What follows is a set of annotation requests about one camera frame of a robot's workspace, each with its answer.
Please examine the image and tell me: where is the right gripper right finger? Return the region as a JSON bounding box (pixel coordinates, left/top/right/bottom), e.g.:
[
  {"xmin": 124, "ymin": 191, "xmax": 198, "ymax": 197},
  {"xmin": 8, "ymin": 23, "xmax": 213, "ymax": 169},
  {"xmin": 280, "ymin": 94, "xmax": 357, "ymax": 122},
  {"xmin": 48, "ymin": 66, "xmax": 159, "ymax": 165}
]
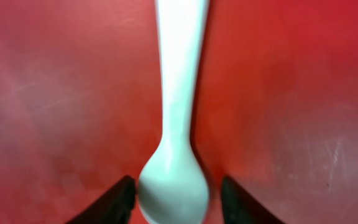
[{"xmin": 221, "ymin": 175, "xmax": 284, "ymax": 224}]

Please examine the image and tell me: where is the red serving tray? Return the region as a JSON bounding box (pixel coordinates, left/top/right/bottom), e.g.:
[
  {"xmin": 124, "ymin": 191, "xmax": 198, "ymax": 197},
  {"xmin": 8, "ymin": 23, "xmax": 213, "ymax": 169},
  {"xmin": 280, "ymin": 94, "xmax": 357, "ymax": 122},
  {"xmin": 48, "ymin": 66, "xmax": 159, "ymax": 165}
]
[{"xmin": 0, "ymin": 0, "xmax": 358, "ymax": 223}]

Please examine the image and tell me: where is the white plastic spoon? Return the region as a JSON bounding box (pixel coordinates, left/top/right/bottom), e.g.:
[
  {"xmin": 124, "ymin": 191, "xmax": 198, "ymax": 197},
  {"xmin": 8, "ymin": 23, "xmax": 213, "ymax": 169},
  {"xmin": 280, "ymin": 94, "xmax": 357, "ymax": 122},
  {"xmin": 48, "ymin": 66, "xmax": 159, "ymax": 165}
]
[{"xmin": 138, "ymin": 0, "xmax": 209, "ymax": 224}]

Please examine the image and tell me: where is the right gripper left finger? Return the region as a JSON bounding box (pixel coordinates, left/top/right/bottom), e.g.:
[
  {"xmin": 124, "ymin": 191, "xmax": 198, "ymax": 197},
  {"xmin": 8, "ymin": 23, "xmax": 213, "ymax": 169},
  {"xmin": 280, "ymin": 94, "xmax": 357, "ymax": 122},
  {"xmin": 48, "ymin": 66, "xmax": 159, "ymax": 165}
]
[{"xmin": 67, "ymin": 175, "xmax": 135, "ymax": 224}]

